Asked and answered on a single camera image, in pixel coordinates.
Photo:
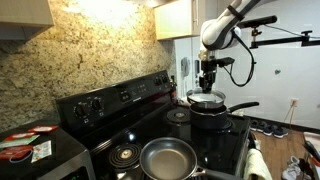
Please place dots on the black saucepan pot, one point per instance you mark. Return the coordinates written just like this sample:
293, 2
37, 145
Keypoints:
214, 118

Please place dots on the red sauce packet top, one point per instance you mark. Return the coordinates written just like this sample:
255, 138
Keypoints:
43, 129

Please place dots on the red sauce packet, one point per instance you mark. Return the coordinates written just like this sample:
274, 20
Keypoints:
19, 136
43, 129

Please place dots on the white printed packet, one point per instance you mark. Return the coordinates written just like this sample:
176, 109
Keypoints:
41, 151

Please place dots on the glass pan lid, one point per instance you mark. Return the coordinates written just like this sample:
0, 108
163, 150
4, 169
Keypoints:
211, 99

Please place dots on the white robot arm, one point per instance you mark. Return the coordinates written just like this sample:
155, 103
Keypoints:
216, 34

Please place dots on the cream upper cabinet left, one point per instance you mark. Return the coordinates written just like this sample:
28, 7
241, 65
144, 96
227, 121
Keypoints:
24, 19

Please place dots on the cream upper cabinet right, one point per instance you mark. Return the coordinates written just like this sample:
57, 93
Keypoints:
179, 19

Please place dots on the green white packet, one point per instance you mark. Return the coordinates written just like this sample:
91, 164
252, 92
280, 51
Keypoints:
18, 142

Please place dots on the dark sneaker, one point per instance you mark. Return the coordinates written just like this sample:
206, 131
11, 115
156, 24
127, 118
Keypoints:
276, 131
258, 126

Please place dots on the dark sneaker right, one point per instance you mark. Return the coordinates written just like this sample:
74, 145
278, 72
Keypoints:
276, 131

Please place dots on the wall power outlet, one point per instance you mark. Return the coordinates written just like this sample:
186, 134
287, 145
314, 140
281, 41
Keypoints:
294, 102

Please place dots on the dark sneaker left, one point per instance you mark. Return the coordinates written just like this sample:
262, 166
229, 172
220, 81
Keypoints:
258, 126

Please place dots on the yellow dish towel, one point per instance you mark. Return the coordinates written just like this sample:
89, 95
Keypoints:
255, 165

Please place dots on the red sauce packet middle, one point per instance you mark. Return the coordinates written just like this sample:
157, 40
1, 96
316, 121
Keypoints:
19, 136

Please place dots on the white sneaker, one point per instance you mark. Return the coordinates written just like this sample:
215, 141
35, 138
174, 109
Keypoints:
293, 171

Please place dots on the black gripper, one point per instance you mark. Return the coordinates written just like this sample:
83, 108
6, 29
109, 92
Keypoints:
207, 79

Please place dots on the red packet with band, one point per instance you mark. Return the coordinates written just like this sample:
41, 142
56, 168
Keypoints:
18, 153

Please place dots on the black electric stove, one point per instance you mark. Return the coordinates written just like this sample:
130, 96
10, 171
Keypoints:
116, 122

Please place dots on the cream cabinet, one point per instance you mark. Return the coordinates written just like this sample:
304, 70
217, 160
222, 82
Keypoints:
179, 19
24, 19

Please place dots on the steel frying pan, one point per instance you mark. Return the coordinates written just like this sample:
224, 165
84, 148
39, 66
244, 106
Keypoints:
169, 158

